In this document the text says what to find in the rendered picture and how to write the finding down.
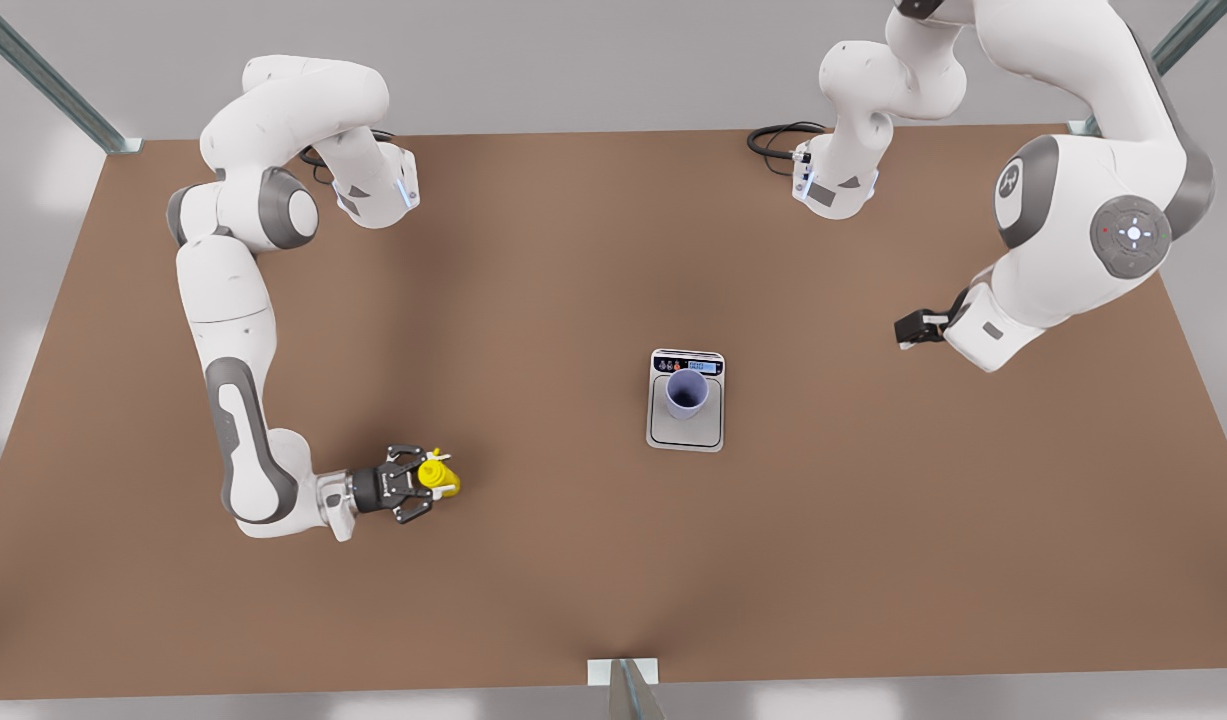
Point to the yellow sauce bottle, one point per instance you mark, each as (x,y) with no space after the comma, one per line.
(437,475)

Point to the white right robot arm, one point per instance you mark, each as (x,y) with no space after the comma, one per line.
(231,300)

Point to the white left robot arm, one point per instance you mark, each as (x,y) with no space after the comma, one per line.
(1073,200)

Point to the lavender cup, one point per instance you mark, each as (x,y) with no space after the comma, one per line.
(687,394)

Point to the grey kitchen scale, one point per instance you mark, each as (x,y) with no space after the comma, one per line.
(685,435)

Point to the silver frame post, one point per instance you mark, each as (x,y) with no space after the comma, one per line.
(48,78)
(628,690)
(1178,45)

